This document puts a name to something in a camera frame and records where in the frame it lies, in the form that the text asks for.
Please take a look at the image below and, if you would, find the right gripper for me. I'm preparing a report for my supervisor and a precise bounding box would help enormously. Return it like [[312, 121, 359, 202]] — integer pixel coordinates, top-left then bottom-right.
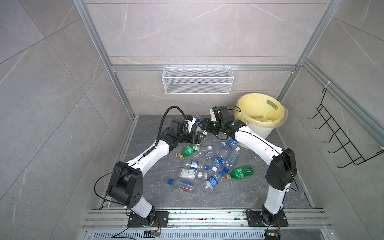
[[197, 117, 224, 135]]

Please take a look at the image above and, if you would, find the green sprite bottle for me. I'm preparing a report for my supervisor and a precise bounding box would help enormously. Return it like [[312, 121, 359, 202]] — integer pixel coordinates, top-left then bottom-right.
[[226, 166, 254, 180], [178, 144, 201, 159]]

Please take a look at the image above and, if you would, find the clear bottle blue label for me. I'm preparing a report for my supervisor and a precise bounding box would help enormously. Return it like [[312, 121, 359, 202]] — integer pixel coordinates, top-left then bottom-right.
[[228, 139, 239, 150]]

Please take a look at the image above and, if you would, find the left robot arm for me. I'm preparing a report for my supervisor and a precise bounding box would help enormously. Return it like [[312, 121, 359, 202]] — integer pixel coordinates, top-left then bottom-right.
[[107, 116, 207, 227]]

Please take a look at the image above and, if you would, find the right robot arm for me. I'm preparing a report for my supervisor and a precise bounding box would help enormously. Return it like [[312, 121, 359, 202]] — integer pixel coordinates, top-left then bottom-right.
[[198, 106, 297, 226]]

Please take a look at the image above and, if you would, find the white bin with yellow bag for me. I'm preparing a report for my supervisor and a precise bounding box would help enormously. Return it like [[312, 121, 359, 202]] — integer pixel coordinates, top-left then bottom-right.
[[235, 93, 289, 139]]

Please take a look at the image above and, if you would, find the clear bottle white cap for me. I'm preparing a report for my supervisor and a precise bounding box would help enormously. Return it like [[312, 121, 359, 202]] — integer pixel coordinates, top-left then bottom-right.
[[194, 146, 212, 160]]

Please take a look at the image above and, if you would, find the small blue label bottle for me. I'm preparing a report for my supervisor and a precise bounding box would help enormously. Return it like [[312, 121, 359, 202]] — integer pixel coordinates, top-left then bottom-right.
[[185, 161, 211, 171]]

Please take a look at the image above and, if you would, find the pocari sweat bottle centre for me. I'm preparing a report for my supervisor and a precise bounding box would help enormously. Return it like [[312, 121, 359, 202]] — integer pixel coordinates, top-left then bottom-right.
[[212, 149, 230, 173]]

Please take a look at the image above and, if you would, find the white label square bottle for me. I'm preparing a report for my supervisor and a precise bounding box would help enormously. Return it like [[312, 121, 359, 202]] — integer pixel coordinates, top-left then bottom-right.
[[179, 169, 208, 181]]

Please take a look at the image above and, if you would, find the clear bottle blue cap front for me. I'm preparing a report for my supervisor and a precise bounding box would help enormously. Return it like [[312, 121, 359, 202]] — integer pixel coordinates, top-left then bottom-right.
[[168, 179, 195, 193]]

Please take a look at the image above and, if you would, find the pocari bottle white cap front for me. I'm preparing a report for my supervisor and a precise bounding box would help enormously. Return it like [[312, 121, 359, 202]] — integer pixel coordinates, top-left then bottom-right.
[[203, 171, 226, 190]]

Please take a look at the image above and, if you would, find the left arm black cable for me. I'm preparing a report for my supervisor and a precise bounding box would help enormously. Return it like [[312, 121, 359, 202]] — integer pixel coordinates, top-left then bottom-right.
[[154, 105, 188, 148]]

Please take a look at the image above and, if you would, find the white wire mesh basket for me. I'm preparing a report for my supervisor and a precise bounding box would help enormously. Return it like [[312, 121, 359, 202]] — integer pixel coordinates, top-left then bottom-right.
[[162, 67, 234, 95]]

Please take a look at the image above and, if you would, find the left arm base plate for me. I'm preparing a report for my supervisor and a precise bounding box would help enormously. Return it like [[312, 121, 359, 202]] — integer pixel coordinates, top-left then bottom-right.
[[128, 211, 169, 228]]

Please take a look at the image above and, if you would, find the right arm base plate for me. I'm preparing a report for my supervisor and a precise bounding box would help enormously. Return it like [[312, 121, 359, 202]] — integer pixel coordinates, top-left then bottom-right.
[[245, 209, 289, 227]]

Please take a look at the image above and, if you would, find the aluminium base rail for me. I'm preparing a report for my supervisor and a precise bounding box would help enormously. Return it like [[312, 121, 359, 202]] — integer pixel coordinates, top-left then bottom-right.
[[81, 208, 338, 240]]

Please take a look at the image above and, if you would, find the black wire hook rack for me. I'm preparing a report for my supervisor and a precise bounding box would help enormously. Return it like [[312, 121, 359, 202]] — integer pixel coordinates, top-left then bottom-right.
[[308, 88, 384, 169]]

